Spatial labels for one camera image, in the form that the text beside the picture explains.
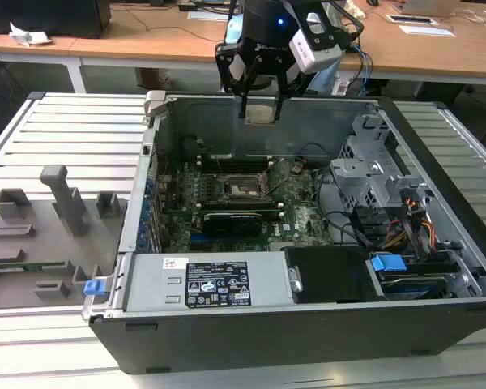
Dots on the black box on desk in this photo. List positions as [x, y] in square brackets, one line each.
[44, 16]

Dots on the black RAM slot row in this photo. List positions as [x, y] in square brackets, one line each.
[235, 164]
[271, 211]

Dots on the small blue case latch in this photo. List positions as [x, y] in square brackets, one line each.
[94, 287]

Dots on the black graphics card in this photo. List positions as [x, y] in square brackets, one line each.
[233, 225]

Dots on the green motherboard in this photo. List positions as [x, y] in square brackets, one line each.
[303, 219]

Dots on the black plastic shroud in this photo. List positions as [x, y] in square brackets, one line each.
[332, 275]

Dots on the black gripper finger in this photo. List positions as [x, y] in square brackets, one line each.
[280, 81]
[245, 103]

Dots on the silver metal drive cage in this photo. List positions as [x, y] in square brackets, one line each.
[368, 170]

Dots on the white paper sheet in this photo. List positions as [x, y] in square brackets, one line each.
[427, 31]
[208, 16]

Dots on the hard disk drive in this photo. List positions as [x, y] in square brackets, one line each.
[413, 288]

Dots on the grey parts rack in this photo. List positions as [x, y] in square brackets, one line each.
[44, 243]

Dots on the grey laptop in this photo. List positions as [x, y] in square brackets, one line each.
[425, 7]

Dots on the black rating label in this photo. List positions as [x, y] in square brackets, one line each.
[218, 283]

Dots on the white flat tablet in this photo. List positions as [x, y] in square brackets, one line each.
[409, 19]

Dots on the CPU socket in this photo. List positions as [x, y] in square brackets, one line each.
[243, 188]

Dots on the grey power supply unit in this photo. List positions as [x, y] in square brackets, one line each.
[154, 283]

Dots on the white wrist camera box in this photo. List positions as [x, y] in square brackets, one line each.
[314, 48]

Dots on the black open PC case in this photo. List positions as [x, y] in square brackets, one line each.
[267, 340]

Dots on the silver square CPU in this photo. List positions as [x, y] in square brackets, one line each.
[261, 114]

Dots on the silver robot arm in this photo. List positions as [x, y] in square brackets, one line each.
[233, 28]

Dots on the crumpled white paper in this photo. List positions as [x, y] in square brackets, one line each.
[28, 36]

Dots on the brown cardboard box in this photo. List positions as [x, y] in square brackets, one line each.
[152, 79]

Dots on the round coin cell battery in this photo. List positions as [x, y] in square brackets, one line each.
[297, 167]

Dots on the green RAM stick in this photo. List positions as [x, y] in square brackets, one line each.
[36, 265]

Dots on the wooden desk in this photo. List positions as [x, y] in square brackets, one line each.
[154, 44]

